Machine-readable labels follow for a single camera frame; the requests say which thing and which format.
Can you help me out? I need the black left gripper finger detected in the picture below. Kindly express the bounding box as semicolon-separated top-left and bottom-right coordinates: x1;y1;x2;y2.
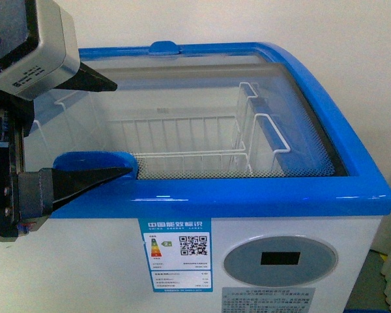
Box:
57;62;117;92

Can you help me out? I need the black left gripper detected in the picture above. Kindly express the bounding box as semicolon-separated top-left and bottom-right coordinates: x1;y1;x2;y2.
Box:
0;90;132;242

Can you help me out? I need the sliding glass freezer lid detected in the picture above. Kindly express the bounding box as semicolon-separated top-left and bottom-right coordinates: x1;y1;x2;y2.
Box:
25;63;336;179

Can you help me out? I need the rear sliding glass lid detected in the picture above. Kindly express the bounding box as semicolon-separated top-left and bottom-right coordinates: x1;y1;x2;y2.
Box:
78;40;268;71

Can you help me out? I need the blue energy efficiency label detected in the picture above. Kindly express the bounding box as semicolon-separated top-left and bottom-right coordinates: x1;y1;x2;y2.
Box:
138;218;213;292

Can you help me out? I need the white blue chest freezer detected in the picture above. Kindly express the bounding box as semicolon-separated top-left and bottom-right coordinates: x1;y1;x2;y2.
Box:
0;42;391;312

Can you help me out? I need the pale blue instruction sticker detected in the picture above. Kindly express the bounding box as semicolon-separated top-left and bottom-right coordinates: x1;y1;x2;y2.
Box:
222;287;315;313

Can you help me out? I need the oval grey control panel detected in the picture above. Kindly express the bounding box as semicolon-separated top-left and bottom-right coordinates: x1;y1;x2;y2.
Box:
224;236;337;287

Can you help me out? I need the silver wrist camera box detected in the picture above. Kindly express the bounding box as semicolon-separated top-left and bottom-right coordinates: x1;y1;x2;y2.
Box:
0;1;80;100

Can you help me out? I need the white wire freezer basket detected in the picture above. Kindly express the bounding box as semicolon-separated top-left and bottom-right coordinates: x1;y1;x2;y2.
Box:
25;81;295;180

